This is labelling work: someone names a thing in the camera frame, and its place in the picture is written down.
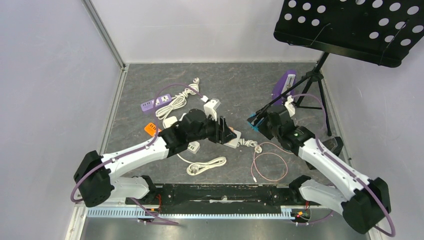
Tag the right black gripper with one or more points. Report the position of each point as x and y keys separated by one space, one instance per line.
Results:
x=265 y=122

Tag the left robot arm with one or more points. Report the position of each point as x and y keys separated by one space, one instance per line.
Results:
x=101 y=177

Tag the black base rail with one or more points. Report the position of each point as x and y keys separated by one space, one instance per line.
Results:
x=196 y=198

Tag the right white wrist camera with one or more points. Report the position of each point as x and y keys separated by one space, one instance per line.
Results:
x=289 y=106

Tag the purple metronome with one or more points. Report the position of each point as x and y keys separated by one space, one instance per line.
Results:
x=284 y=83

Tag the orange power strip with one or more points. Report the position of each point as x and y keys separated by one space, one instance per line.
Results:
x=151 y=129

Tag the purple power strip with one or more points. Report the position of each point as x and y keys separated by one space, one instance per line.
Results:
x=162 y=101

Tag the black music stand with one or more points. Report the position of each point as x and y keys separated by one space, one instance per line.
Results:
x=381 y=32

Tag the small white power strip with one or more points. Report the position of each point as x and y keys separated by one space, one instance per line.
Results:
x=193 y=147

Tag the white flat charger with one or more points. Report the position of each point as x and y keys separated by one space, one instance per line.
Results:
x=169 y=121

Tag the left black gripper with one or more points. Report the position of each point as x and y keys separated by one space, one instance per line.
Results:
x=222 y=133

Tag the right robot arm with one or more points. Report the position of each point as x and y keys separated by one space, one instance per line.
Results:
x=361 y=201

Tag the long white colourful power strip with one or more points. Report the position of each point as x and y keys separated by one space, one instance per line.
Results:
x=234 y=143

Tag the blue plug adapter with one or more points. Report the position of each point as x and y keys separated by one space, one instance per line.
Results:
x=254 y=120

